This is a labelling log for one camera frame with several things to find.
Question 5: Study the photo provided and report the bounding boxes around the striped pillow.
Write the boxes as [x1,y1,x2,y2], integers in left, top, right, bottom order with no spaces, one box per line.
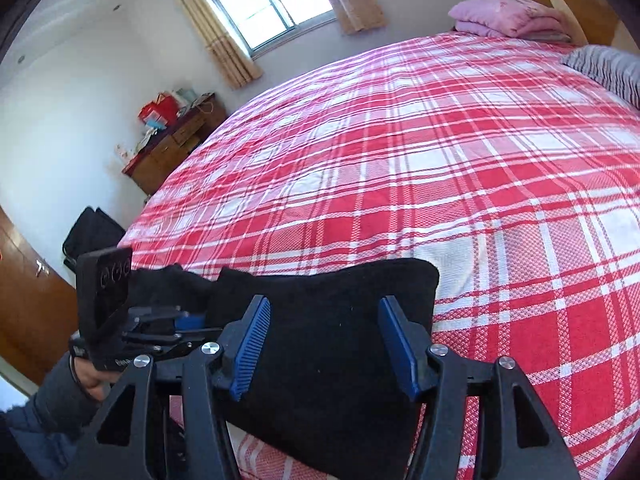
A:
[560,45,640,106]

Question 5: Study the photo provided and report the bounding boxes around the brown wooden desk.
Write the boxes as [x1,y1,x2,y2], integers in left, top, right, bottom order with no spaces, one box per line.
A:
[122,92,228,196]

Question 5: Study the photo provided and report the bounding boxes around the person's left forearm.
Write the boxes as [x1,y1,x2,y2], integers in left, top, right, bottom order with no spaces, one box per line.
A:
[0,352,103,480]

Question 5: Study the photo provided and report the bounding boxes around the black bag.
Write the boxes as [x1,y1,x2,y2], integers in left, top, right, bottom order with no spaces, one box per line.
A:
[62,206,127,271]

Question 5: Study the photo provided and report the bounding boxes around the red gift bag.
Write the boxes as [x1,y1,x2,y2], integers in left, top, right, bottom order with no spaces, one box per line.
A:
[138,94,179,125]

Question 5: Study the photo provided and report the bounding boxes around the red plaid bed sheet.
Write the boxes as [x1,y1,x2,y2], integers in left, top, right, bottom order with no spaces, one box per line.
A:
[120,31,640,480]

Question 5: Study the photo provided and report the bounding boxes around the brown wooden door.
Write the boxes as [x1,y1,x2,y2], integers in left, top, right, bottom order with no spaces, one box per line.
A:
[0,205,77,386]

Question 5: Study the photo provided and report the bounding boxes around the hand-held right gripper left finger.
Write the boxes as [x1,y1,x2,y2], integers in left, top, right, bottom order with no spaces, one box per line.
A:
[62,295,272,480]

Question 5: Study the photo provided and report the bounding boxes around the folded pink blanket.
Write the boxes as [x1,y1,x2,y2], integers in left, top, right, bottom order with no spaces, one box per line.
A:
[448,0,573,43]

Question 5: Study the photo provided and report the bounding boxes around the person's left hand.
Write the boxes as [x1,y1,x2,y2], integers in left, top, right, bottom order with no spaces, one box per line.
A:
[70,355,118,403]

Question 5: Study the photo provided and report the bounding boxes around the small sliding window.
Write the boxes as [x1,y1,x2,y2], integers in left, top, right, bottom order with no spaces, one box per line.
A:
[190,0,337,58]

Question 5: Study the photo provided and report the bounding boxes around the black pants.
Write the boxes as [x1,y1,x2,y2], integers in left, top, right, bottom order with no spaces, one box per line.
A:
[127,257,441,480]

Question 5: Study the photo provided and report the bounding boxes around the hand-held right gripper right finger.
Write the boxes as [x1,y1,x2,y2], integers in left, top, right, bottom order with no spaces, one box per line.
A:
[377,296,581,480]

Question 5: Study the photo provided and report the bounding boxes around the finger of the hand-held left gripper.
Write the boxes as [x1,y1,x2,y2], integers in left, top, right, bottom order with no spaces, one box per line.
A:
[122,327,223,359]
[129,306,207,332]

